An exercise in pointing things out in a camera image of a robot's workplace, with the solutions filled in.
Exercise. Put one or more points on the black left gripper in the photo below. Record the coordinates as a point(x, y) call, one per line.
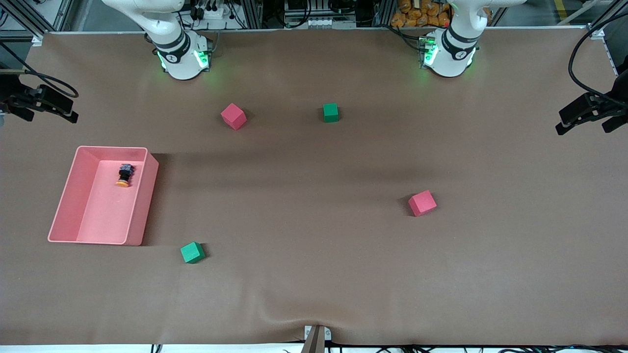
point(607, 101)

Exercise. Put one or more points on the black button with orange cap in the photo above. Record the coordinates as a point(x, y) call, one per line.
point(125, 172)

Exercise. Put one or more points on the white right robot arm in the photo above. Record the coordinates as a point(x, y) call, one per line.
point(179, 59)

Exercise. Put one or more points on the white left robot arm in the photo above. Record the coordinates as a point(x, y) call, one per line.
point(451, 54)

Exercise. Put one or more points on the pink plastic bin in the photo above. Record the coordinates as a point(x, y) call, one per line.
point(113, 211)

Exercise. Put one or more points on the pink foam cube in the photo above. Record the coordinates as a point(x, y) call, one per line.
point(422, 203)
point(233, 116)

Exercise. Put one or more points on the white power strip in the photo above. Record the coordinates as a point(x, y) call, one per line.
point(211, 12)

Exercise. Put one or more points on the green foam cube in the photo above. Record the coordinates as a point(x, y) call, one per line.
point(192, 253)
point(330, 113)

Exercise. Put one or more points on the orange snack packets pile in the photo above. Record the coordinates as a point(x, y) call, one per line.
point(412, 17)

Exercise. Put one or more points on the brown table mat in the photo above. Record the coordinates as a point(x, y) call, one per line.
point(314, 274)

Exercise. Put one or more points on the metal table corner bracket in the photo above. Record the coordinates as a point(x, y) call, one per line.
point(38, 40)
point(597, 33)

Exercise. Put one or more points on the aluminium frame post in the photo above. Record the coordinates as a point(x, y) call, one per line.
point(252, 14)
point(382, 13)

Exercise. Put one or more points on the metal bracket with post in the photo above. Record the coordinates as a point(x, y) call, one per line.
point(316, 340)

